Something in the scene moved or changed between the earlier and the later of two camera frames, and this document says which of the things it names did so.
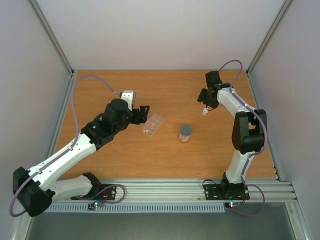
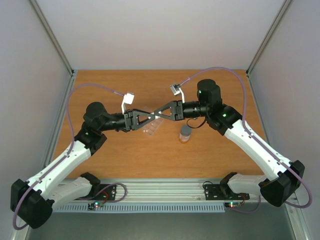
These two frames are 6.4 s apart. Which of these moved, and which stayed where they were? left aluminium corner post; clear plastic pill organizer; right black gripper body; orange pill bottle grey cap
Moved: right black gripper body
Stayed: left aluminium corner post; orange pill bottle grey cap; clear plastic pill organizer
